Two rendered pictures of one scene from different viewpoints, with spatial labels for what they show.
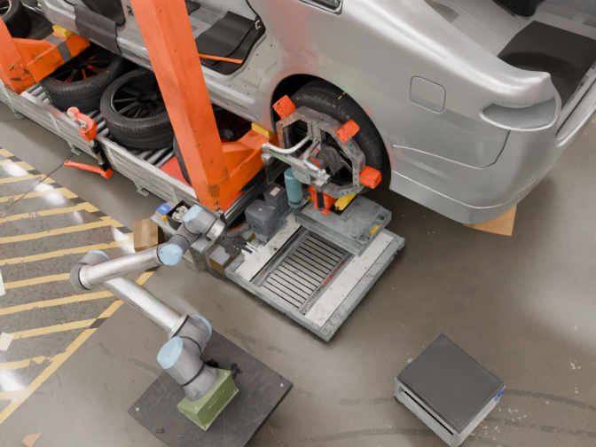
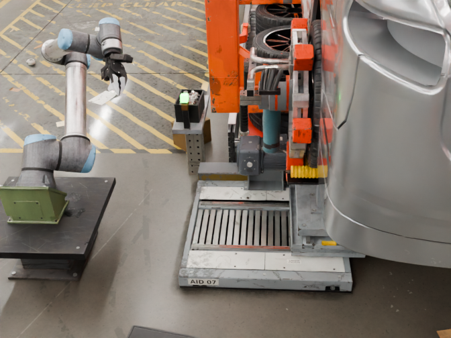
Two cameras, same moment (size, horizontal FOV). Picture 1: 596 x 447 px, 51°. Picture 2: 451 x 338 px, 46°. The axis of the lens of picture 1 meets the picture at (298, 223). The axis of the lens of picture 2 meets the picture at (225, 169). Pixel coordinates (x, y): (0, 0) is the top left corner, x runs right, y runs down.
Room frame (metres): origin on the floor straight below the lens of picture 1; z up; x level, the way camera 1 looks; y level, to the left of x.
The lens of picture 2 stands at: (0.74, -1.67, 1.96)
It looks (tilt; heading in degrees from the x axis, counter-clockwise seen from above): 35 degrees down; 52
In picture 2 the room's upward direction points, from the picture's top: 3 degrees counter-clockwise
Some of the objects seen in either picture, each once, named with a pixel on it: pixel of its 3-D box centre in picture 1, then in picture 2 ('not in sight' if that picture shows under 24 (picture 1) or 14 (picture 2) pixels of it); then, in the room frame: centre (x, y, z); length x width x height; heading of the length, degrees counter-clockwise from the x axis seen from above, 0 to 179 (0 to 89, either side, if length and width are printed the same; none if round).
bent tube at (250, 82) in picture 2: (319, 151); (270, 67); (2.20, -0.16, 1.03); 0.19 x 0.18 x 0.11; 136
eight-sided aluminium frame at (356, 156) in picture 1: (320, 153); (297, 95); (2.35, -0.17, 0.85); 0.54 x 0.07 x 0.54; 46
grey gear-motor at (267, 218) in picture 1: (277, 210); (274, 165); (2.50, 0.12, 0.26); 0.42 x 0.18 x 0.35; 136
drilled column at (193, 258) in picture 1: (191, 246); (194, 143); (2.36, 0.68, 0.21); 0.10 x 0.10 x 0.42; 46
